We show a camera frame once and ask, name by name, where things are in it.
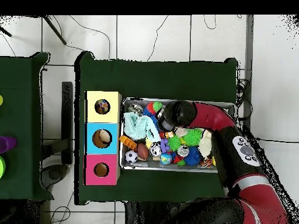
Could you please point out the long orange toy block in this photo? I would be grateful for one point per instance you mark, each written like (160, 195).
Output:
(128, 142)

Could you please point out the brown toy football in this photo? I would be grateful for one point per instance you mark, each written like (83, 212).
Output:
(143, 151)

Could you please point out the colourful polka dot cloth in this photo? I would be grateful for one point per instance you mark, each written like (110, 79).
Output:
(102, 106)

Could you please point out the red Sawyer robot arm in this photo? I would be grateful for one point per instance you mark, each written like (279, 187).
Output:
(215, 116)

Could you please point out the silver mesh bin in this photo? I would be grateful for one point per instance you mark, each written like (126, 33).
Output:
(154, 165)

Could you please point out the wooden box with three holes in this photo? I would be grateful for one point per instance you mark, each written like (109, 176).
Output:
(102, 116)

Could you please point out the mint green cloth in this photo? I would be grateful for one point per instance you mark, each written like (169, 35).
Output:
(137, 127)

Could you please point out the black and white soccer ball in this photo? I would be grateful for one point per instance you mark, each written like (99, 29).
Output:
(131, 156)

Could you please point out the blue globe ball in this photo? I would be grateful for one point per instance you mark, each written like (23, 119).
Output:
(166, 158)

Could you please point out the dark green tablecloth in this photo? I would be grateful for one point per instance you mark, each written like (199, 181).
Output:
(163, 79)
(21, 116)

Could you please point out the blue spiky rubber ball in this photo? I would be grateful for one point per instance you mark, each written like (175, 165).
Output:
(192, 156)

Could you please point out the cream yellow cloth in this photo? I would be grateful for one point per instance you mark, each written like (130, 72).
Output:
(205, 144)

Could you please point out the grey round stand base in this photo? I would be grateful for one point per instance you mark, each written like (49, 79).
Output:
(55, 173)

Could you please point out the black tripod leg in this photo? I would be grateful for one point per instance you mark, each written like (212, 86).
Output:
(5, 32)
(55, 29)

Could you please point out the purple plastic cup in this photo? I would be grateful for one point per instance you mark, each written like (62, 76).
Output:
(11, 142)
(2, 145)

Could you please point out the lime green ball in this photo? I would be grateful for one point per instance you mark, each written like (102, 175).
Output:
(1, 100)

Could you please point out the lime green plastic cup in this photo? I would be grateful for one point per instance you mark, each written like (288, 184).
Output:
(1, 166)

